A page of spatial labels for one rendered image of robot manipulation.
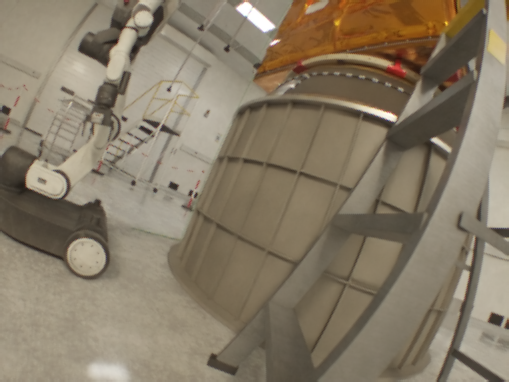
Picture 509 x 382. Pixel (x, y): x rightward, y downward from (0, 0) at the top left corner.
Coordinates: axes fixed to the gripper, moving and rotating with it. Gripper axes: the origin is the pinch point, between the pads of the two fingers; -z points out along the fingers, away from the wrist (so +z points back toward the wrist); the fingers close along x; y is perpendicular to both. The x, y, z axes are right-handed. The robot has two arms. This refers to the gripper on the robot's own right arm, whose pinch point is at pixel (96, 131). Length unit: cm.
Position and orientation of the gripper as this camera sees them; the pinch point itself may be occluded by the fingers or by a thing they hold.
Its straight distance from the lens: 106.3
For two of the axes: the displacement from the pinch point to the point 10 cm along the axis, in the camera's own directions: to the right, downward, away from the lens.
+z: 2.3, -9.7, -0.4
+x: 8.1, 1.7, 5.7
